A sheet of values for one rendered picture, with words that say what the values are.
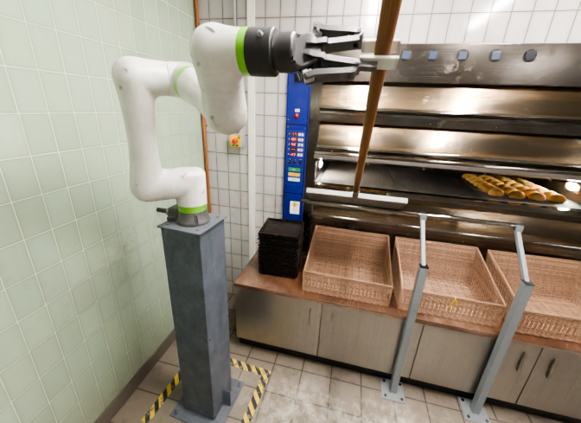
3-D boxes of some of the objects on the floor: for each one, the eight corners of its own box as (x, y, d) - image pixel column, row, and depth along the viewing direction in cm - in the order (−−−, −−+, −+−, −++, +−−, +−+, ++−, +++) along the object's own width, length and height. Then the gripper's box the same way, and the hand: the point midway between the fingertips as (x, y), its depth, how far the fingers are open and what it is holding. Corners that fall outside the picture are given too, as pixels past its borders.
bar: (293, 336, 212) (303, 196, 171) (471, 378, 185) (531, 223, 145) (283, 373, 183) (291, 214, 142) (491, 426, 157) (573, 252, 116)
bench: (260, 299, 251) (260, 245, 231) (564, 362, 201) (598, 299, 181) (234, 349, 199) (233, 284, 179) (635, 449, 149) (693, 374, 129)
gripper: (288, 35, 61) (399, 35, 55) (275, 98, 57) (390, 103, 52) (281, 4, 53) (406, 0, 48) (265, 73, 50) (399, 77, 45)
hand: (379, 54), depth 51 cm, fingers closed on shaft, 3 cm apart
